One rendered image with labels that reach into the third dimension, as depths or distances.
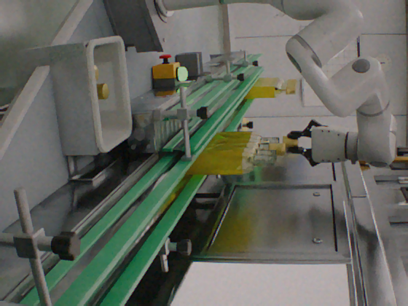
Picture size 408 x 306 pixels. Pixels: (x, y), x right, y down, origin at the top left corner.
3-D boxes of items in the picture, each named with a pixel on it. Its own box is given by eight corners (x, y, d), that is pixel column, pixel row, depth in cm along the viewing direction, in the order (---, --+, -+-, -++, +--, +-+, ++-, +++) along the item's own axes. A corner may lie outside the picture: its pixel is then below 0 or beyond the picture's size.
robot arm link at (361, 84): (352, 57, 108) (304, 95, 110) (330, -4, 91) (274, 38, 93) (397, 98, 98) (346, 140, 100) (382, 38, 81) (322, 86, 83)
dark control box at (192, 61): (176, 76, 174) (198, 75, 172) (174, 55, 172) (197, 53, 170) (181, 73, 181) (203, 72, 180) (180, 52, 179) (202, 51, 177)
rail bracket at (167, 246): (124, 273, 91) (189, 277, 88) (119, 242, 89) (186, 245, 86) (131, 263, 95) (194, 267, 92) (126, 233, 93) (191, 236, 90)
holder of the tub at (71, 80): (67, 181, 95) (100, 181, 93) (49, 46, 87) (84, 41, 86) (100, 157, 111) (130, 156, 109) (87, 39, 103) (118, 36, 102)
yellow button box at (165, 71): (152, 87, 148) (175, 87, 146) (150, 64, 146) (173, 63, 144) (159, 84, 155) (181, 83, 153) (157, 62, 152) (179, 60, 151)
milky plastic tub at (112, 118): (64, 157, 93) (103, 156, 91) (49, 45, 87) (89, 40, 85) (99, 135, 109) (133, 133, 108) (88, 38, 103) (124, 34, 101)
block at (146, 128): (127, 154, 111) (156, 154, 109) (122, 114, 108) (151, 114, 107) (132, 150, 114) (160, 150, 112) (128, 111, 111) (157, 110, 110)
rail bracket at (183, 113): (157, 162, 110) (210, 162, 107) (149, 89, 105) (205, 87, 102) (160, 158, 112) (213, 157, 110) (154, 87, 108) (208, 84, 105)
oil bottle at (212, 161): (170, 175, 121) (254, 175, 117) (167, 154, 120) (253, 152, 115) (175, 168, 127) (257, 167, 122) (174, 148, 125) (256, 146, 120)
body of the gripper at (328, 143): (354, 159, 130) (316, 157, 135) (354, 124, 127) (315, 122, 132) (349, 167, 123) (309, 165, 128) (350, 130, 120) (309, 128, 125)
